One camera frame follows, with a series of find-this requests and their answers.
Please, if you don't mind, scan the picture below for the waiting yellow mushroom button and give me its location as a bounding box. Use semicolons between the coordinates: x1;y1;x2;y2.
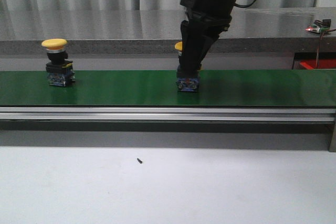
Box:
174;41;202;93

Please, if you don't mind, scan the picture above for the grey metal support bracket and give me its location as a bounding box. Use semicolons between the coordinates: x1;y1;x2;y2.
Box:
325;120;336;153

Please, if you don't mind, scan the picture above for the grey stone counter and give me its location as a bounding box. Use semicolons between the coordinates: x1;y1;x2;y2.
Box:
1;7;335;56

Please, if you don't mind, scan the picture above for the green conveyor belt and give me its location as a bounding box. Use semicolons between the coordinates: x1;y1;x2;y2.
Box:
1;70;335;107

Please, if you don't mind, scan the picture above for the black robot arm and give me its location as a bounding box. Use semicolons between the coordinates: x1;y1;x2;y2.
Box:
179;0;236;74

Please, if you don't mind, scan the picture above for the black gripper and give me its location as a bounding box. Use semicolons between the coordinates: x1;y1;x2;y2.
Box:
180;8;232;71

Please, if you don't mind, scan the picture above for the red black wire pair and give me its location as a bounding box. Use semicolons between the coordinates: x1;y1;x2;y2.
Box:
313;27;336;70

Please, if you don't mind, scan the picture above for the aluminium conveyor frame rail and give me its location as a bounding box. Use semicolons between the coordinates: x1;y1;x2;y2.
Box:
1;106;335;123

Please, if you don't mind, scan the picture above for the red plastic tray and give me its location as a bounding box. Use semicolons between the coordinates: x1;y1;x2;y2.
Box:
299;59;336;70

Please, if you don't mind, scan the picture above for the small green circuit board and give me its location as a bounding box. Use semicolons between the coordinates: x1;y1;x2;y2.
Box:
305;19;332;34

